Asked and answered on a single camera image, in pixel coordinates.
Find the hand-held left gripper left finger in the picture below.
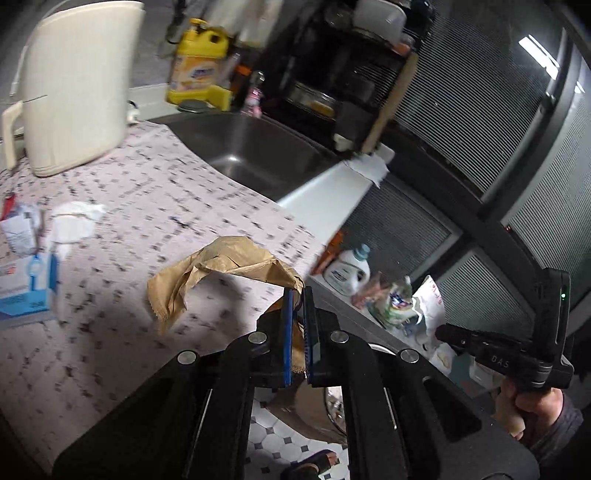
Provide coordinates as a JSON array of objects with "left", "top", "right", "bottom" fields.
[{"left": 53, "top": 288, "right": 296, "bottom": 480}]

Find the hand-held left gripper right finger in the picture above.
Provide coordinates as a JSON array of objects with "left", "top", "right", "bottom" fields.
[{"left": 302, "top": 286, "right": 541, "bottom": 480}]

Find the brown paper bag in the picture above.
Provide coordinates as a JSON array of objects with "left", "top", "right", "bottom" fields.
[{"left": 147, "top": 235, "right": 308, "bottom": 377}]

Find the person's right forearm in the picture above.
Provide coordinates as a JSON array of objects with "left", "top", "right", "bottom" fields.
[{"left": 522, "top": 391, "right": 585, "bottom": 467}]

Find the person's right hand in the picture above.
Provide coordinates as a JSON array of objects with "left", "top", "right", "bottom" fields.
[{"left": 496, "top": 374, "right": 561, "bottom": 441}]

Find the pink printed snack bag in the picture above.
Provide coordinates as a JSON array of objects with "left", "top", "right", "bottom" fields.
[{"left": 353, "top": 272, "right": 393, "bottom": 308}]

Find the white laundry detergent bottle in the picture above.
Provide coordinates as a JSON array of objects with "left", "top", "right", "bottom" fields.
[{"left": 323, "top": 244, "right": 372, "bottom": 296}]

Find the orange bottle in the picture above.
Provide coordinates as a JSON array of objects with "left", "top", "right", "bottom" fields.
[{"left": 318, "top": 231, "right": 345, "bottom": 273}]

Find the white plastic bag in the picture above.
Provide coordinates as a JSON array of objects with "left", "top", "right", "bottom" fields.
[{"left": 411, "top": 275, "right": 446, "bottom": 342}]

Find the green printed refill pouch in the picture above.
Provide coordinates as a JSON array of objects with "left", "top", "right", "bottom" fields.
[{"left": 374, "top": 276, "right": 416, "bottom": 326}]

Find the person's foot in black slipper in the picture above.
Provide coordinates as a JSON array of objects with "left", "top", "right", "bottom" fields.
[{"left": 281, "top": 450, "right": 340, "bottom": 480}]

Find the white cloth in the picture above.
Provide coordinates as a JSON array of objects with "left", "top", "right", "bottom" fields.
[{"left": 346, "top": 152, "right": 391, "bottom": 189}]

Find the steel sink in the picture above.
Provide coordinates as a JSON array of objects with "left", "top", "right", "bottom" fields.
[{"left": 148, "top": 112, "right": 342, "bottom": 201}]

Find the printed grey tablecloth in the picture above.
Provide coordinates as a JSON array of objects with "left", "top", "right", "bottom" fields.
[{"left": 0, "top": 121, "right": 333, "bottom": 474}]

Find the small pink bottle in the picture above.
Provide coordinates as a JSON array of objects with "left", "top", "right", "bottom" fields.
[{"left": 242, "top": 85, "right": 264, "bottom": 118}]

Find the wooden cutting board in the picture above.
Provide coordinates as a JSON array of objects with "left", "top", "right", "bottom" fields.
[{"left": 361, "top": 51, "right": 419, "bottom": 155}]

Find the crumpled white tissue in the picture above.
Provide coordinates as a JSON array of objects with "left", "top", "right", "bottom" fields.
[{"left": 50, "top": 202, "right": 107, "bottom": 257}]

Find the blue and white carton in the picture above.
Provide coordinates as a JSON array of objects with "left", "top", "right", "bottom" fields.
[{"left": 0, "top": 251, "right": 58, "bottom": 319}]

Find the window blind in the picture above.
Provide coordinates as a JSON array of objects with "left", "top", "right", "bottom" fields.
[{"left": 397, "top": 28, "right": 566, "bottom": 192}]

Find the black dish rack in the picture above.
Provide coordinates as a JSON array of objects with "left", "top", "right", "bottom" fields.
[{"left": 259, "top": 0, "right": 437, "bottom": 153}]

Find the yellow detergent bottle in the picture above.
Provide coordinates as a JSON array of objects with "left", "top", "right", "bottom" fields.
[{"left": 166, "top": 18, "right": 234, "bottom": 112}]

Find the small white carton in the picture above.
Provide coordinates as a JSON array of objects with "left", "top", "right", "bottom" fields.
[{"left": 0, "top": 205, "right": 44, "bottom": 254}]

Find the hanging clear plastic bag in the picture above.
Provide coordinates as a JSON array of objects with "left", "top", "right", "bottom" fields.
[{"left": 210, "top": 0, "right": 278, "bottom": 47}]

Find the white air fryer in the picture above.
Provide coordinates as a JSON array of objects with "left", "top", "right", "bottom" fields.
[{"left": 1, "top": 0, "right": 146, "bottom": 177}]

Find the white plastic bowl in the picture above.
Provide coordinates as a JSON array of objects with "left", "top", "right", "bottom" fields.
[{"left": 353, "top": 0, "right": 407, "bottom": 31}]

